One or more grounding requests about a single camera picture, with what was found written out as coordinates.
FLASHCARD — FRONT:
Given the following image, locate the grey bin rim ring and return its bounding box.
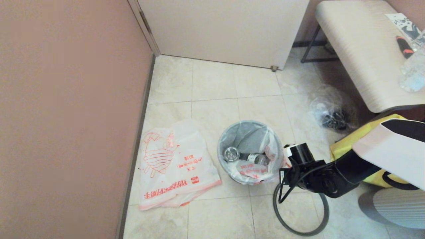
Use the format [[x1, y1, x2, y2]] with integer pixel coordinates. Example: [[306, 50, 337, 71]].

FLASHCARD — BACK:
[[273, 181, 330, 237]]

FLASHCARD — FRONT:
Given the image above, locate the white red-print plastic bag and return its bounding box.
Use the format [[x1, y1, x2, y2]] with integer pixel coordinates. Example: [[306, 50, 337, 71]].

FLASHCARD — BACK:
[[139, 119, 222, 211], [217, 120, 293, 185]]

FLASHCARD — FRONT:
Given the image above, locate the yellow fabric tote bag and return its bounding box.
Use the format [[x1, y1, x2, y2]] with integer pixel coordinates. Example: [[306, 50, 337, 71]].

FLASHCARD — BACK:
[[330, 114, 412, 185]]

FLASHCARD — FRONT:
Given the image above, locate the clear bag with black items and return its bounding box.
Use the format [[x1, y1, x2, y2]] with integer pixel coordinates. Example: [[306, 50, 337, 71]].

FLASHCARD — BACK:
[[309, 85, 358, 131]]

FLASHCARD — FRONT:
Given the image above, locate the clear plastic bottle with label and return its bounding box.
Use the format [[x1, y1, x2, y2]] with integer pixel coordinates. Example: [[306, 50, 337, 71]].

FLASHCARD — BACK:
[[223, 147, 270, 166]]

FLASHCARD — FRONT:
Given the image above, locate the white ribbed round bin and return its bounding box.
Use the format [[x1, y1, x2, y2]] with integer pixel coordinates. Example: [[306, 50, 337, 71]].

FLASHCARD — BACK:
[[358, 188, 425, 229]]

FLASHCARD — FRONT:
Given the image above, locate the dark metal bench leg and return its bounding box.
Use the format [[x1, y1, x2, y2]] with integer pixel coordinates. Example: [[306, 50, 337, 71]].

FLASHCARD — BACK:
[[300, 25, 340, 63]]

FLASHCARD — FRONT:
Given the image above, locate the beige wood-grain bench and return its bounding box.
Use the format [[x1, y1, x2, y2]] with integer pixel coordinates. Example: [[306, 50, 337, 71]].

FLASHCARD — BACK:
[[315, 0, 425, 113]]

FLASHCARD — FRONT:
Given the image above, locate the crumpled clear plastic bottle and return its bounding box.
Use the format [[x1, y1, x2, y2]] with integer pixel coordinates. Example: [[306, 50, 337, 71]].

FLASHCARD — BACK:
[[398, 43, 425, 93]]

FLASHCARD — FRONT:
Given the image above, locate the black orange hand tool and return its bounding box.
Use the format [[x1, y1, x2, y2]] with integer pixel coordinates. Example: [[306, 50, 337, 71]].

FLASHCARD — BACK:
[[395, 35, 415, 59]]

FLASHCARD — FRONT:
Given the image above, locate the white door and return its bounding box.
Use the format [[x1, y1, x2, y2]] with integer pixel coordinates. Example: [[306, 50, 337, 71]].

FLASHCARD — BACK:
[[137, 0, 310, 70]]

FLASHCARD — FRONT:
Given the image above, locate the grey baseboard strip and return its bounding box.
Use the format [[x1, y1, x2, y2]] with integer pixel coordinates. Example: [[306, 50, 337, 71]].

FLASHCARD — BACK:
[[115, 53, 156, 239]]

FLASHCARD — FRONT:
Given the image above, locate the black white printed sheet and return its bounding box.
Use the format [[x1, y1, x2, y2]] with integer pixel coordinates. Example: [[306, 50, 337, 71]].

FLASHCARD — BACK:
[[385, 13, 425, 42]]

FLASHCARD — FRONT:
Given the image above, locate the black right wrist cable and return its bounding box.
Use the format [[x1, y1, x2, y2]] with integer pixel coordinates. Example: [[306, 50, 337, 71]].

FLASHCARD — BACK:
[[278, 166, 336, 203]]

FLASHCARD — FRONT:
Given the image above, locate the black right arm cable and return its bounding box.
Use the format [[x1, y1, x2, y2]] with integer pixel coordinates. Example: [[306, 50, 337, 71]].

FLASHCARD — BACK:
[[382, 171, 420, 191]]

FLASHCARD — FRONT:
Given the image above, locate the white door frame trim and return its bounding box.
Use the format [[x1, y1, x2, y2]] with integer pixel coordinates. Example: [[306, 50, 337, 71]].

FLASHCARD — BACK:
[[128, 0, 161, 56]]

